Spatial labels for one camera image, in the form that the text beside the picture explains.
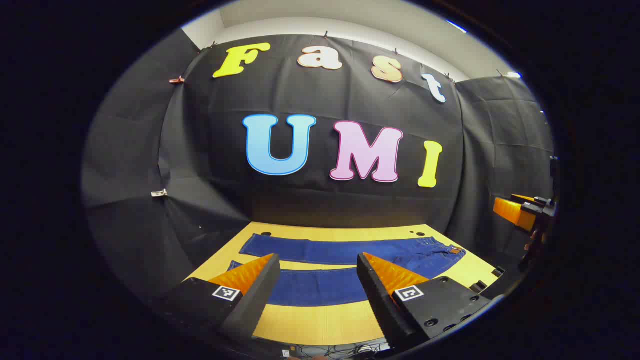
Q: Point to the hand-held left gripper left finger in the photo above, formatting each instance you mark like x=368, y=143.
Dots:
x=260, y=295

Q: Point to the silver metal clip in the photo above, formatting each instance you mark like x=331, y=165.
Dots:
x=159, y=192

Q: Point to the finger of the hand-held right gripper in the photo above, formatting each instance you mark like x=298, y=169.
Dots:
x=512, y=212
x=535, y=201

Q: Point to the copper metal clip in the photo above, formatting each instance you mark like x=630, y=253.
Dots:
x=176, y=80

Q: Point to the black backdrop cloth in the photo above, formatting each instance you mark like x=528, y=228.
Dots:
x=320, y=95

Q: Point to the blue denim jeans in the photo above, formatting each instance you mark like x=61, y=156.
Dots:
x=325, y=250

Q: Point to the black table edge bracket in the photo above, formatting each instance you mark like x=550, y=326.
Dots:
x=478, y=287
x=498, y=271

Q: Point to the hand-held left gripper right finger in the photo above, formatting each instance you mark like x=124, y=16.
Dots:
x=375, y=295

